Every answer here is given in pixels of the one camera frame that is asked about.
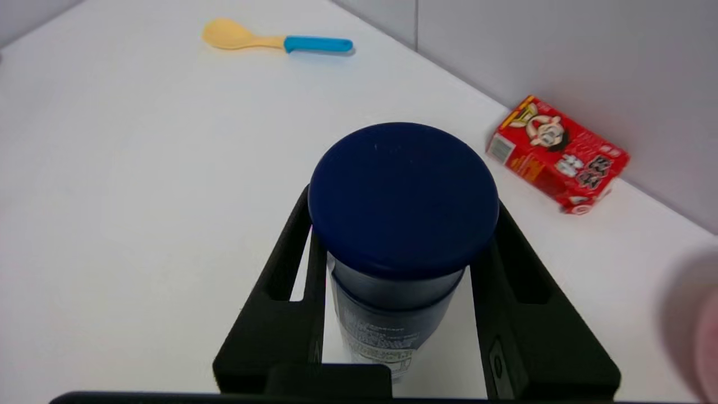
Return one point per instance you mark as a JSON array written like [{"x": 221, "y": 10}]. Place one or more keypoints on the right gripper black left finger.
[{"x": 275, "y": 331}]

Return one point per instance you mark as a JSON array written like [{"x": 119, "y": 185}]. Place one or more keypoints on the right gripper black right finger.
[{"x": 538, "y": 331}]

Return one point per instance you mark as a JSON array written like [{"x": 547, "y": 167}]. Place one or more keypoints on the blue capped spray can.
[{"x": 401, "y": 213}]

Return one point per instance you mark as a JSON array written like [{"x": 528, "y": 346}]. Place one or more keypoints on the pink plush peach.
[{"x": 698, "y": 331}]

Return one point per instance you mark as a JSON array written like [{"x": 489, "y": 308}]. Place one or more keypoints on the red cartoon snack box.
[{"x": 558, "y": 154}]

